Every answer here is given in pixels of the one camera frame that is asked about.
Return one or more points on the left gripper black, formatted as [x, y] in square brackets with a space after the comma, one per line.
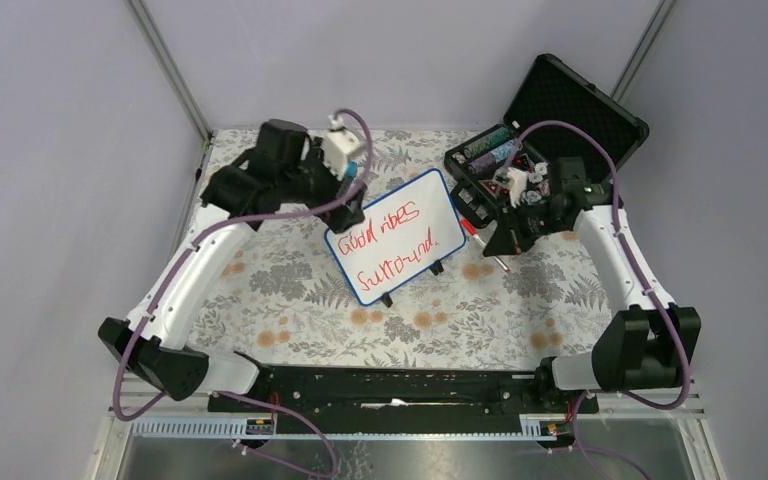
[344, 214]

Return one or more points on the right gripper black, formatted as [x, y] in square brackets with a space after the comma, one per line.
[504, 240]

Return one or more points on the white marker pen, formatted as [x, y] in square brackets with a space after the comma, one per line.
[483, 244]

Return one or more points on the blue framed whiteboard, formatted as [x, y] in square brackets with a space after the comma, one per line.
[403, 233]

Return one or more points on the red marker cap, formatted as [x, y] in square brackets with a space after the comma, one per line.
[469, 228]

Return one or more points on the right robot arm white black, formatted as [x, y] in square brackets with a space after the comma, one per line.
[649, 341]

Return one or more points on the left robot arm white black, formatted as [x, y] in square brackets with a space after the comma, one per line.
[151, 342]

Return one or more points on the light blue cube block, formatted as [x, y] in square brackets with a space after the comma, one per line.
[352, 170]

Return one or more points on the black poker chip case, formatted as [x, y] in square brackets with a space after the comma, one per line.
[569, 114]

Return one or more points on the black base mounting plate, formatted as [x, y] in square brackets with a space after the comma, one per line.
[315, 392]

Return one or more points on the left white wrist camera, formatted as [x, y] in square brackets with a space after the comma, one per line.
[340, 148]

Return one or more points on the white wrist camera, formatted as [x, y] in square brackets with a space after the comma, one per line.
[516, 182]
[340, 148]

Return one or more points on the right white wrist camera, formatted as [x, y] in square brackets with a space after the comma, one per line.
[516, 182]

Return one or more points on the whiteboard wire stand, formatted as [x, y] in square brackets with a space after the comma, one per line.
[435, 269]

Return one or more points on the white slotted cable duct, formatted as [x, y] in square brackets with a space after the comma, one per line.
[380, 425]

